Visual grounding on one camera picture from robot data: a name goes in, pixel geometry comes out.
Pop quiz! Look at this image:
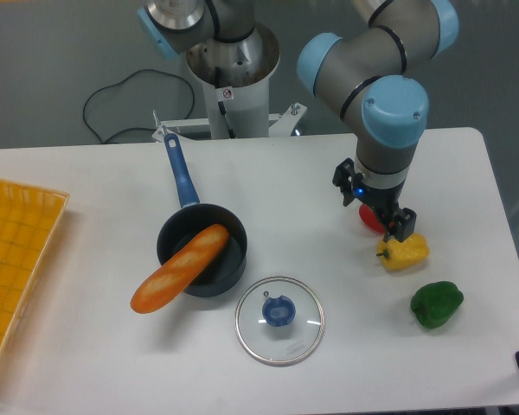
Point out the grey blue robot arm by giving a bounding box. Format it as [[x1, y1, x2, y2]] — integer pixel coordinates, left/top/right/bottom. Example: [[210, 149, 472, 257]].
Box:
[[138, 1, 458, 241]]

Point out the red bell pepper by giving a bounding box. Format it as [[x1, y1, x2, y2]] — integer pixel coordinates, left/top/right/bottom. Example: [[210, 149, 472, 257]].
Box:
[[358, 204, 385, 234]]

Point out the green bell pepper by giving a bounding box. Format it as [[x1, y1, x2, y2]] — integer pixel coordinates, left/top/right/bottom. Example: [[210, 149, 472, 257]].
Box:
[[410, 281, 464, 329]]

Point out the black cable on floor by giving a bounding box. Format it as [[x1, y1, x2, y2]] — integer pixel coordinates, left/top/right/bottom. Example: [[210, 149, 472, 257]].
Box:
[[82, 68, 196, 144]]

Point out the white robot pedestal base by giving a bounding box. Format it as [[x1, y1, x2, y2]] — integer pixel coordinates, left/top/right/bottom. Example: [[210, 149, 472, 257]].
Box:
[[151, 23, 309, 142]]

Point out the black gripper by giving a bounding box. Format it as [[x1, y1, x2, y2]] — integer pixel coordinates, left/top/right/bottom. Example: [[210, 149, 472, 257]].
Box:
[[332, 158, 417, 243]]

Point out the orange baguette bread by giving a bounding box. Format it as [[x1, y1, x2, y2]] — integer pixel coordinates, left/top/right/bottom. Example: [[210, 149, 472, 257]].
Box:
[[130, 224, 229, 314]]

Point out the glass lid with blue knob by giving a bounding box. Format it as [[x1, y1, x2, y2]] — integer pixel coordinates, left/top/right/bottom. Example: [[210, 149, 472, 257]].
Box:
[[234, 276, 325, 367]]

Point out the yellow bell pepper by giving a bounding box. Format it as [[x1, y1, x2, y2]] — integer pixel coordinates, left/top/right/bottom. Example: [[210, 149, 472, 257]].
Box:
[[375, 233, 430, 271]]

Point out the dark pot with blue handle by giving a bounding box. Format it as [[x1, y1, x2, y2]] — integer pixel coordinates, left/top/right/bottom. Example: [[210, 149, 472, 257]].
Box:
[[157, 133, 247, 297]]

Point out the yellow woven basket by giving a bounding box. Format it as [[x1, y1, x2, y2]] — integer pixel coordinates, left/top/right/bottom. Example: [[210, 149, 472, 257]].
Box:
[[0, 179, 69, 358]]

